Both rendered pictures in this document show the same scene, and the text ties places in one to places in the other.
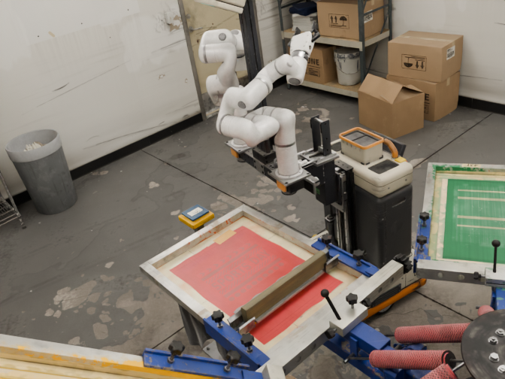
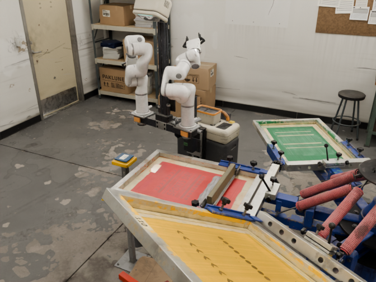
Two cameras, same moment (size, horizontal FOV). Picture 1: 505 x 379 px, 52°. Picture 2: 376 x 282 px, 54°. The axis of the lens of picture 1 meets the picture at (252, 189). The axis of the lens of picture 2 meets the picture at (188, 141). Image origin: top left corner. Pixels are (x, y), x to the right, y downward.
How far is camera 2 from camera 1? 1.03 m
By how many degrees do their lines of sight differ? 26
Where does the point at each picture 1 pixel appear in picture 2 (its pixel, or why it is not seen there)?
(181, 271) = (140, 190)
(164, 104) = (13, 107)
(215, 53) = (140, 48)
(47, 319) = not seen: outside the picture
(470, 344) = (366, 174)
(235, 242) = (165, 170)
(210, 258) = (154, 180)
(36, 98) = not seen: outside the picture
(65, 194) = not seen: outside the picture
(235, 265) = (174, 181)
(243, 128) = (183, 89)
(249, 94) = (183, 69)
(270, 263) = (196, 178)
